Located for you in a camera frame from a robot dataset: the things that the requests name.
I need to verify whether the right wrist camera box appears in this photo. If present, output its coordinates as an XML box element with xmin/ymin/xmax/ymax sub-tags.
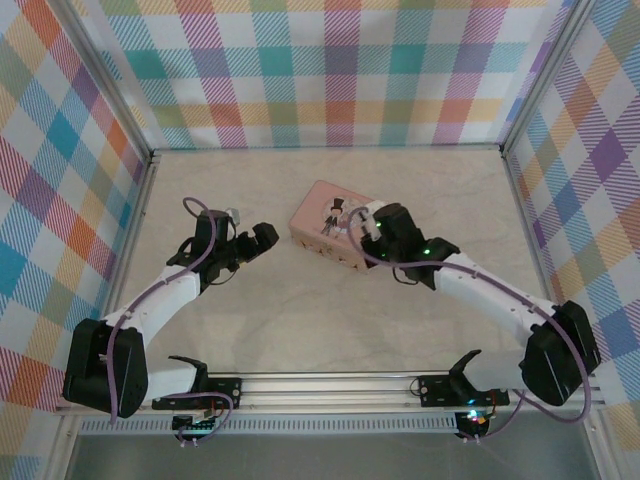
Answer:
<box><xmin>357</xmin><ymin>198</ymin><xmax>388</xmax><ymax>242</ymax></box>

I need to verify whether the aluminium front rail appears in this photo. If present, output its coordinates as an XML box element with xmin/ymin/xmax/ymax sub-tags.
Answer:
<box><xmin>54</xmin><ymin>369</ymin><xmax>606</xmax><ymax>415</ymax></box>

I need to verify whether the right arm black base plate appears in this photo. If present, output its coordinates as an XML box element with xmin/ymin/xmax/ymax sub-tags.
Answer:
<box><xmin>418</xmin><ymin>372</ymin><xmax>511</xmax><ymax>408</ymax></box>

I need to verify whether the aluminium frame post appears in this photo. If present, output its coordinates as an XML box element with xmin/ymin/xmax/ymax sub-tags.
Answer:
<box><xmin>498</xmin><ymin>0</ymin><xmax>597</xmax><ymax>155</ymax></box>
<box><xmin>58</xmin><ymin>0</ymin><xmax>155</xmax><ymax>157</ymax></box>

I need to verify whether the slotted grey cable duct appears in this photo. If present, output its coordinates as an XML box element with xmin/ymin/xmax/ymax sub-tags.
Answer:
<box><xmin>79</xmin><ymin>417</ymin><xmax>461</xmax><ymax>435</ymax></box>

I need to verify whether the left controller board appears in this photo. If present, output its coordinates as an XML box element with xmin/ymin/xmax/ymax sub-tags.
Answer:
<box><xmin>171</xmin><ymin>409</ymin><xmax>222</xmax><ymax>432</ymax></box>

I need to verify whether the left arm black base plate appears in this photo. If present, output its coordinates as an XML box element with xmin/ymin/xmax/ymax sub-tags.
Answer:
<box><xmin>152</xmin><ymin>377</ymin><xmax>243</xmax><ymax>412</ymax></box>

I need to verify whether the pink tin box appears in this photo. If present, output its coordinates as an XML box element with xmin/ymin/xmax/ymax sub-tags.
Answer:
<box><xmin>287</xmin><ymin>180</ymin><xmax>397</xmax><ymax>277</ymax></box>

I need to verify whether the controller board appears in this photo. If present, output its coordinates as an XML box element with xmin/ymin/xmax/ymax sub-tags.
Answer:
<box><xmin>457</xmin><ymin>409</ymin><xmax>490</xmax><ymax>430</ymax></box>
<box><xmin>171</xmin><ymin>409</ymin><xmax>222</xmax><ymax>432</ymax></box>

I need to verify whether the right controller board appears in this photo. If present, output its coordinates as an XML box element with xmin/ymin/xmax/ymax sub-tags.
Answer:
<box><xmin>457</xmin><ymin>409</ymin><xmax>490</xmax><ymax>430</ymax></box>

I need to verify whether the aluminium side rail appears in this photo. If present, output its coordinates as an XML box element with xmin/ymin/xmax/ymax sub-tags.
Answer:
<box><xmin>499</xmin><ymin>147</ymin><xmax>577</xmax><ymax>371</ymax></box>
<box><xmin>85</xmin><ymin>152</ymin><xmax>162</xmax><ymax>376</ymax></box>

